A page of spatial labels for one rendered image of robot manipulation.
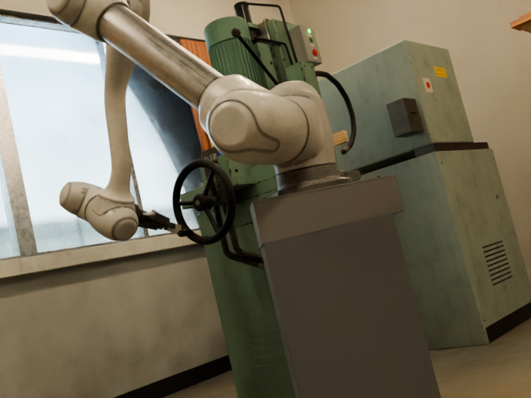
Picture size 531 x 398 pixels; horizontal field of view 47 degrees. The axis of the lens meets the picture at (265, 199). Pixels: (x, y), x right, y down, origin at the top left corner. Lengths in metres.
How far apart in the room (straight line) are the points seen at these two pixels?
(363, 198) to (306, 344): 0.35
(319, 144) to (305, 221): 0.20
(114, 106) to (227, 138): 0.61
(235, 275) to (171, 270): 1.37
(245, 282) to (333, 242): 0.90
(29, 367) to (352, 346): 2.01
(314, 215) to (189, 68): 0.44
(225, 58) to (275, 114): 1.12
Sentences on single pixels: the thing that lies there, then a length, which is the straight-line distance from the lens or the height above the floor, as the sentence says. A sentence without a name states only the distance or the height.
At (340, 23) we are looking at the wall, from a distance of 4.97.
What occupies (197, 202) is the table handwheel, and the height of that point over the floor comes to 0.81.
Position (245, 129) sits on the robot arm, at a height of 0.83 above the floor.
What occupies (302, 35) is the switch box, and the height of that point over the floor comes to 1.43.
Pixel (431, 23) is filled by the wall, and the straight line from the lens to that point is 4.57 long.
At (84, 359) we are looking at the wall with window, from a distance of 3.26.
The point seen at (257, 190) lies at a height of 0.81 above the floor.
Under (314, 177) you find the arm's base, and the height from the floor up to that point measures 0.73.
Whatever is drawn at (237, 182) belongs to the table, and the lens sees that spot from 2.10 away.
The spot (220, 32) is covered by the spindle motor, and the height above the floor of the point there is 1.45.
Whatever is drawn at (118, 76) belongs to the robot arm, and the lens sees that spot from 1.83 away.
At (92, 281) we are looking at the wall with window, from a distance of 3.32.
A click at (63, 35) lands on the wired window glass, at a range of 3.80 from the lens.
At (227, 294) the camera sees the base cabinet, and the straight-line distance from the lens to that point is 2.31.
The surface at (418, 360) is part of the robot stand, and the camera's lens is 1.43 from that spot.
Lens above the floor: 0.55
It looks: 6 degrees up
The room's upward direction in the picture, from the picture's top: 13 degrees counter-clockwise
